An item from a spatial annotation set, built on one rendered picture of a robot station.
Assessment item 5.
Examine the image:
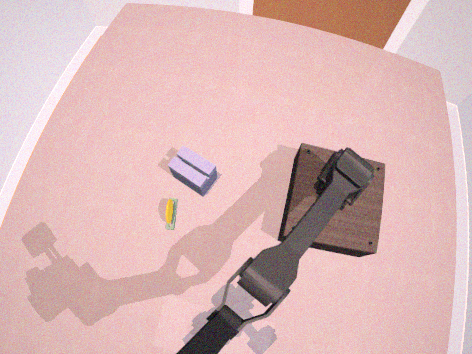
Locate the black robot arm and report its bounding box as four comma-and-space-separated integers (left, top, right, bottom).
176, 147, 375, 354

